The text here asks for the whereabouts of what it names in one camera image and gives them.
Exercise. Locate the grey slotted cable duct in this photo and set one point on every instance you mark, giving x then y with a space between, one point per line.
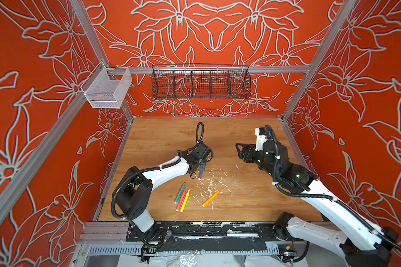
135 250

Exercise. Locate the white mesh wall basket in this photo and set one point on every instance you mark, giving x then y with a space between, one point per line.
106 88

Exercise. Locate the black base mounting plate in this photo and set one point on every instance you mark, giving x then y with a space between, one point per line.
263 230

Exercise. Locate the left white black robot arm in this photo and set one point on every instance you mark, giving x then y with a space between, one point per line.
132 194

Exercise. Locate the black wire wall basket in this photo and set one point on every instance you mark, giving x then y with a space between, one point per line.
201 82

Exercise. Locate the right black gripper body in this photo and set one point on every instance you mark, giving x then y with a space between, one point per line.
260 157

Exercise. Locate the green marker pen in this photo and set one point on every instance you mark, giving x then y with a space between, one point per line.
179 195

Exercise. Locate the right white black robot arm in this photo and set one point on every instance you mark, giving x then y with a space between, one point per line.
360 242

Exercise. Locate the pink marker pen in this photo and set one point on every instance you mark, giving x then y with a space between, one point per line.
182 198

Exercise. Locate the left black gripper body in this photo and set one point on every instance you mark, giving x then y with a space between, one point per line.
205 159

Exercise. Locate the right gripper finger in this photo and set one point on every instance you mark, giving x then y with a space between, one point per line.
245 155
241 146

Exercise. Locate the yellow marker pen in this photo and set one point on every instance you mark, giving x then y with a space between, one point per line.
185 201

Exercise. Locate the orange marker pen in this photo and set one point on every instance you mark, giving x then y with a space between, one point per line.
210 199

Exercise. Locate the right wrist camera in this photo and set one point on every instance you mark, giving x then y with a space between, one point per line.
262 135

